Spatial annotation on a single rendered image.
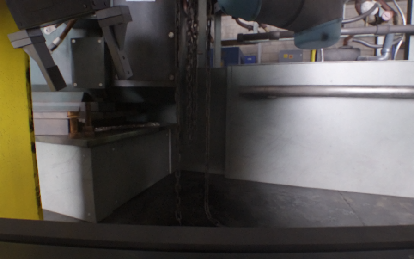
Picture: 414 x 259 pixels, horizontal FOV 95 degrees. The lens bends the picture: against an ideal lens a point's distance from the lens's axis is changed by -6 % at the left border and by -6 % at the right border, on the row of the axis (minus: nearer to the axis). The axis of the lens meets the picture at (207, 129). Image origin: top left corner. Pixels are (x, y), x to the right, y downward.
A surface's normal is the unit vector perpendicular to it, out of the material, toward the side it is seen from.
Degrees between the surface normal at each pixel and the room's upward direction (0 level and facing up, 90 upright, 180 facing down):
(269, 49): 90
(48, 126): 90
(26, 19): 113
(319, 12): 120
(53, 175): 90
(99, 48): 90
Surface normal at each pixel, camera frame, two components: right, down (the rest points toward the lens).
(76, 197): -0.30, 0.11
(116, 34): -0.08, 0.50
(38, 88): 0.02, 0.79
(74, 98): 0.04, -0.36
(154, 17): 0.04, 0.11
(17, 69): 0.95, 0.05
